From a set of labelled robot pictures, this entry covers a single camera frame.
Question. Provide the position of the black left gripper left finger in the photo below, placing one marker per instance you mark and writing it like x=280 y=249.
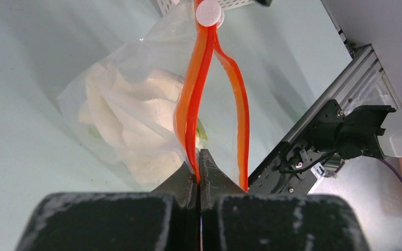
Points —
x=163 y=219

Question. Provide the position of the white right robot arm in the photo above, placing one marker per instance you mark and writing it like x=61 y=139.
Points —
x=369 y=130

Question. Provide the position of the aluminium frame profile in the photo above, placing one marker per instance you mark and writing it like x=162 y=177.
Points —
x=294 y=166

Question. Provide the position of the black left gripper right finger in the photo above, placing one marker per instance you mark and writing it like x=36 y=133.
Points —
x=235 y=220

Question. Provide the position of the white cauliflower toy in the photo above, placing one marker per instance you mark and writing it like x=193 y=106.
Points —
x=135 y=120

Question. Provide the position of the clear zip bag orange zipper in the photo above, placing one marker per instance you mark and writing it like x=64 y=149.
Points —
x=183 y=42

